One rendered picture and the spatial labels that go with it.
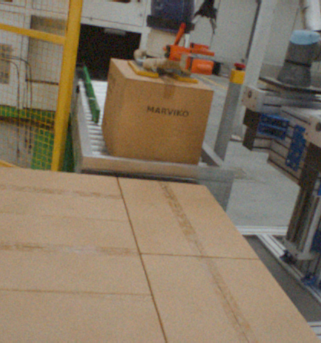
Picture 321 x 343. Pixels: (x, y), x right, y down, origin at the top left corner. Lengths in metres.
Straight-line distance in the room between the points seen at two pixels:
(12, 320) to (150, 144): 1.14
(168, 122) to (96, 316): 1.10
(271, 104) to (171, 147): 0.47
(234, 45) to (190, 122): 9.85
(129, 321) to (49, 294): 0.21
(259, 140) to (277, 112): 0.15
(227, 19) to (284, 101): 9.69
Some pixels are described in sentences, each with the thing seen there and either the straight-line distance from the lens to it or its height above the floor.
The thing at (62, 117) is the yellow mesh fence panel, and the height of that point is 0.56.
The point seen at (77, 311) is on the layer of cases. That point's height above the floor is 0.54.
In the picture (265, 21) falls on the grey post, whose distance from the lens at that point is 5.08.
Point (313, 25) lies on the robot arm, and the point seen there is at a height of 1.30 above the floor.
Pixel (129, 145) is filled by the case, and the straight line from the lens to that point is 1.98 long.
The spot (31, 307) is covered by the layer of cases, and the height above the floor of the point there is 0.54.
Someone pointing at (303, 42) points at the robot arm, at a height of 1.22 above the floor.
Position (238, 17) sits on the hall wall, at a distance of 11.78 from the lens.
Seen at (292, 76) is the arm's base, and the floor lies 1.07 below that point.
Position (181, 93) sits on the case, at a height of 0.91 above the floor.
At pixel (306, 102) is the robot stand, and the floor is 0.97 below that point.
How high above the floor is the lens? 1.24
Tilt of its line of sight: 17 degrees down
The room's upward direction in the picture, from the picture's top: 10 degrees clockwise
